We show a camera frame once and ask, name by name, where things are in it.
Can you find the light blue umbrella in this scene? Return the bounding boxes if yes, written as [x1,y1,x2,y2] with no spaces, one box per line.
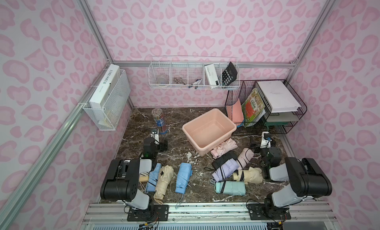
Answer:
[175,163,193,194]

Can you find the lavender umbrella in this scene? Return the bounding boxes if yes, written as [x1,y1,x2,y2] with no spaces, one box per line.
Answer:
[212,158,239,182]

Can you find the mint green umbrella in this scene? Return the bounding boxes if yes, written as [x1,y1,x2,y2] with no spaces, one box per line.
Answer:
[215,181,246,196]

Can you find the pink plastic storage box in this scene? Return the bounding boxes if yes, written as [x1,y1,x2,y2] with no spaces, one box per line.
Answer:
[182,108,237,157]

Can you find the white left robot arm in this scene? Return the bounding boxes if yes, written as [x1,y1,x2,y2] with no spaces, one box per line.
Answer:
[100,137,168,212]

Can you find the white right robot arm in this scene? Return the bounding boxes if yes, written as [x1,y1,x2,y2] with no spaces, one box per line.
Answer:
[260,147,333,219]

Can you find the cream umbrella right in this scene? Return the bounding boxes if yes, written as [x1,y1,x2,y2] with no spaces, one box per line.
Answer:
[233,167,263,185]

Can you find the beige folded umbrella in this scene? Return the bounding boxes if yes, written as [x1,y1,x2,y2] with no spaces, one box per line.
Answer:
[153,165,174,205]

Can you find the black folded umbrella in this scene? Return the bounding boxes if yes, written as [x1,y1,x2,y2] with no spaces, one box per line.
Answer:
[212,151,238,170]

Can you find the pale pink crumpled umbrella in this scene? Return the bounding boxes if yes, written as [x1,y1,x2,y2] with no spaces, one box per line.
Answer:
[211,139,238,159]

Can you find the white long box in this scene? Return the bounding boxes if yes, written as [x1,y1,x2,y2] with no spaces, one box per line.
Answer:
[89,64,121,109]

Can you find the white small box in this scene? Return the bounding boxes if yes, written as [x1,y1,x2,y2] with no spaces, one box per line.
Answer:
[204,64,220,86]

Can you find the colored pencil tube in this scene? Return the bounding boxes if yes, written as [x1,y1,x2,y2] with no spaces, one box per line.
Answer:
[151,108,168,135]

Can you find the green red book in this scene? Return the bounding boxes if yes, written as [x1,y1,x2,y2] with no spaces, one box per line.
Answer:
[241,88,265,128]

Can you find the pink folder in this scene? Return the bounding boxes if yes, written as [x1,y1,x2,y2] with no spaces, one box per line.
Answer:
[231,99,244,127]

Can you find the white mesh side basket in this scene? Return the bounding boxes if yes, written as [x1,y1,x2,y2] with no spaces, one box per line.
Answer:
[83,69,131,131]

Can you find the white paper stack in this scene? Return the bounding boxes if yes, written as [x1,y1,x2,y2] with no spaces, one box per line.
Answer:
[258,80,301,113]

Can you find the black calculator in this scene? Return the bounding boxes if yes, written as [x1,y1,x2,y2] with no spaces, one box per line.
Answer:
[222,62,238,86]

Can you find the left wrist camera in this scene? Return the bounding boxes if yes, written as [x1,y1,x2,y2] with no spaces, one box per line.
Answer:
[150,128,160,145]

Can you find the black wire desk organizer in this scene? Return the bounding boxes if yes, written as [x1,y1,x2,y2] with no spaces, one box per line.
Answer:
[225,79,307,134]

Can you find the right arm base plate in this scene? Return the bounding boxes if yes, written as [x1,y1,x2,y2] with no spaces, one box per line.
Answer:
[246,203,292,221]

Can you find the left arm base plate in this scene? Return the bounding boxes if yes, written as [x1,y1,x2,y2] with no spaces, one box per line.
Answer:
[127,204,169,222]

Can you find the white wire wall basket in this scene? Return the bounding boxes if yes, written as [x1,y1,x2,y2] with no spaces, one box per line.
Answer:
[148,56,240,90]

